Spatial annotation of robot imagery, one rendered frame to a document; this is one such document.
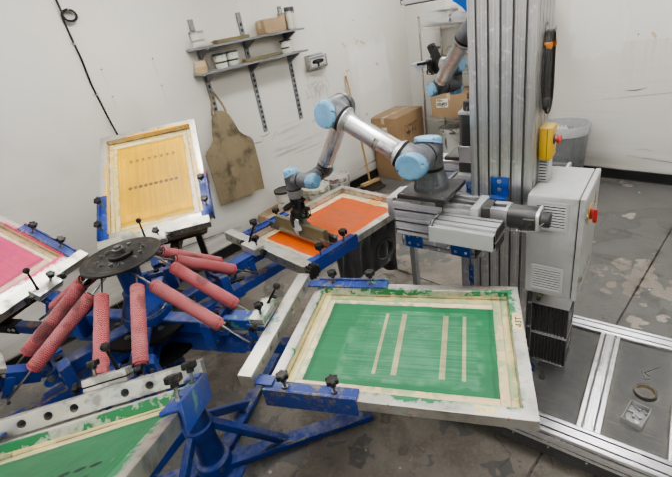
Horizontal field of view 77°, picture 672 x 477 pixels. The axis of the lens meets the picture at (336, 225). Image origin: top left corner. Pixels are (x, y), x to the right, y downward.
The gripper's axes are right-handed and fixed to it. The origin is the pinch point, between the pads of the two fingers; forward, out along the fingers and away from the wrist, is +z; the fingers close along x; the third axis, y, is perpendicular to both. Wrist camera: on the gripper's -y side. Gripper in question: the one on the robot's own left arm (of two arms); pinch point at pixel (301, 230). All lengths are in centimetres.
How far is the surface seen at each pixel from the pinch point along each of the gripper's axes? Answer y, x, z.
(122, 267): 11, -88, -30
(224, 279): 8, -52, -2
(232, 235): -25.7, -26.4, -3.3
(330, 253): 30.4, -7.4, 1.0
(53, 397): 3, -125, 8
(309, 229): 9.8, -1.5, -3.9
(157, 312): 9, -83, -5
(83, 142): -200, -39, -45
